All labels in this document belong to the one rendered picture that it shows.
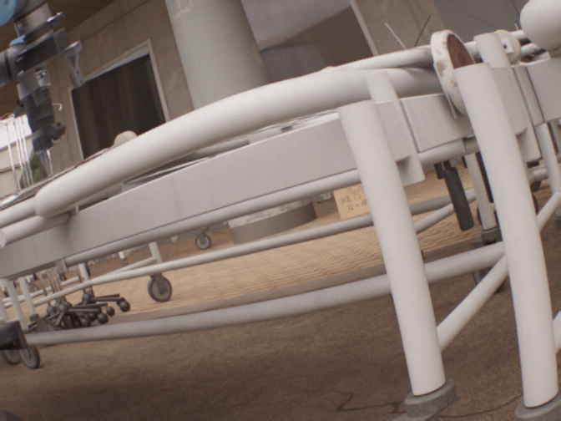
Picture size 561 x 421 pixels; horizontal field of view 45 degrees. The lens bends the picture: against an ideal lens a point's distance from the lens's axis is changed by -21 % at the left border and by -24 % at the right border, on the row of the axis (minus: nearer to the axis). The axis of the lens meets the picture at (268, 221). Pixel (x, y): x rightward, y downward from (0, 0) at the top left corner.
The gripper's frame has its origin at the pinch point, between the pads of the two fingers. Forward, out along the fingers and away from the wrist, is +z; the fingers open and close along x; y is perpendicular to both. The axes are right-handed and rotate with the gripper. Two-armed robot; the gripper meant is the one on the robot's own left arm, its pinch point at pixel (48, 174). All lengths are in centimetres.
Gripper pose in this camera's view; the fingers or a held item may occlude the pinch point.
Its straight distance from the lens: 175.3
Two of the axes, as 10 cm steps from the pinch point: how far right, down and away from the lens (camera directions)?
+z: 3.4, 9.3, 1.2
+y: 7.8, -2.1, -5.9
